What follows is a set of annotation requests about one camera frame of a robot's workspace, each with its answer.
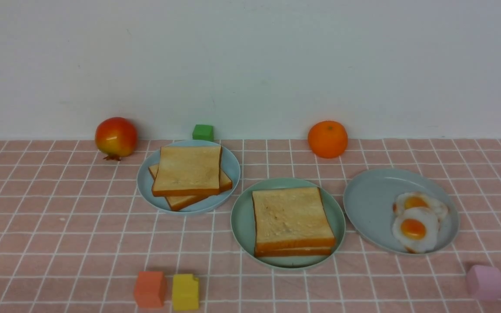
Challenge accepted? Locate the light blue bread plate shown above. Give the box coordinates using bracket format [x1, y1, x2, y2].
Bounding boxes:
[137, 140, 241, 216]

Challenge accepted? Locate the green cube block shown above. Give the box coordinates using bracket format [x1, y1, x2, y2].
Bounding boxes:
[192, 124, 215, 141]

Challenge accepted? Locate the green centre plate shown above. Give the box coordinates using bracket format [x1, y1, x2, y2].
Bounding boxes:
[231, 178, 346, 271]

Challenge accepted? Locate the orange fruit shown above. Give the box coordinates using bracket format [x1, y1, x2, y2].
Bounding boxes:
[307, 120, 348, 159]

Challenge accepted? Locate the grey egg plate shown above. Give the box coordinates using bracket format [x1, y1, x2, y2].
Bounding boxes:
[343, 168, 461, 256]

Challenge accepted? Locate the red yellow pomegranate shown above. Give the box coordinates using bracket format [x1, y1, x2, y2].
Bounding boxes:
[95, 117, 138, 162]

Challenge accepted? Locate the yellow cube block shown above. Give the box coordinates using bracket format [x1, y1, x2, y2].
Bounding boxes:
[172, 273, 200, 311]

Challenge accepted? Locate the orange cube block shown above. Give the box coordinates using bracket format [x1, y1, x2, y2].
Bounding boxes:
[134, 271, 167, 309]

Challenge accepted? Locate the back fried egg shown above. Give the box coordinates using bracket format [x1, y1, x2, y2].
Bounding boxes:
[392, 192, 449, 222]

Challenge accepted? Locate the fried egg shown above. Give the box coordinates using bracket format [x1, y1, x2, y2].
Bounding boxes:
[392, 192, 449, 222]
[392, 207, 440, 254]

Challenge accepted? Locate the front fried egg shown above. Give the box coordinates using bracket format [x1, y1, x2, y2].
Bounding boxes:
[392, 207, 440, 254]

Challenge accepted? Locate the pink checked tablecloth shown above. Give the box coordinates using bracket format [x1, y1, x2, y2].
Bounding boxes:
[0, 139, 501, 313]

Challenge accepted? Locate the pink cube block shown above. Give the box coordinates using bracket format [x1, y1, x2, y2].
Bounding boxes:
[466, 265, 501, 301]

